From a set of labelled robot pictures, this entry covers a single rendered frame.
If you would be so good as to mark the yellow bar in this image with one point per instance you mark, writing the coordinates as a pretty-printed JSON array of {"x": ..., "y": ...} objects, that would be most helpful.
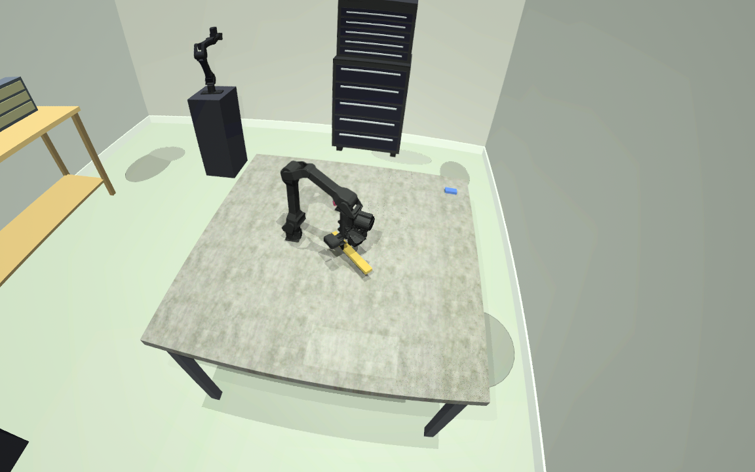
[{"x": 356, "y": 258}]

